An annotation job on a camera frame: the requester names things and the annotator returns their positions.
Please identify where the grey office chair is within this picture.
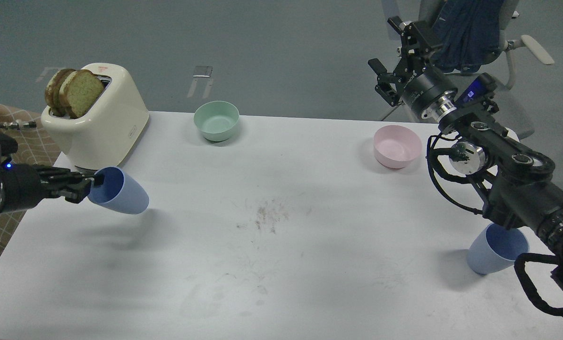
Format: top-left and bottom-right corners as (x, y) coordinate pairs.
(418, 0), (554, 139)

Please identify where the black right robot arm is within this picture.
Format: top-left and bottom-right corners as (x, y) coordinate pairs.
(368, 17), (563, 318)

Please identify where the mint green bowl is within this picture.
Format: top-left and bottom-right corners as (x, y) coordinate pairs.
(193, 101), (239, 142)

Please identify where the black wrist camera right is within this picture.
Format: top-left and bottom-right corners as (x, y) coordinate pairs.
(454, 73), (499, 115)

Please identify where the front toast slice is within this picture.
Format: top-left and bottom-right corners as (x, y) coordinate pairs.
(58, 69), (105, 119)

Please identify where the light blue cup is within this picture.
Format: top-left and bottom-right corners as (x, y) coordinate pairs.
(88, 167), (150, 214)
(466, 222), (529, 275)

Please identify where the blue denim jacket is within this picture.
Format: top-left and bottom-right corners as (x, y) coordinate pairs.
(431, 0), (504, 74)

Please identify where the cream white toaster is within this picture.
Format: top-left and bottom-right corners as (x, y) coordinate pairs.
(41, 63), (149, 170)

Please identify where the pink bowl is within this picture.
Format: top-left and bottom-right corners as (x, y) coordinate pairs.
(374, 125), (423, 169)

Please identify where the beige checkered cloth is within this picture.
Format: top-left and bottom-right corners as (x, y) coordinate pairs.
(0, 104), (60, 256)

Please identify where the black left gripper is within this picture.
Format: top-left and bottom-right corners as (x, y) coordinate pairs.
(0, 164), (104, 213)

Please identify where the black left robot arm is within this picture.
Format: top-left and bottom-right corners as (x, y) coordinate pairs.
(0, 120), (104, 214)

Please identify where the rear toast slice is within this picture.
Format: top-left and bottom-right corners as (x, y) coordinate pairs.
(44, 68), (76, 118)

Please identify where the toast slice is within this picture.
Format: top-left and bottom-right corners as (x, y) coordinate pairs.
(58, 69), (105, 119)
(44, 68), (76, 118)

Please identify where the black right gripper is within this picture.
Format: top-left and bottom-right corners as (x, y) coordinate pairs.
(368, 17), (457, 120)

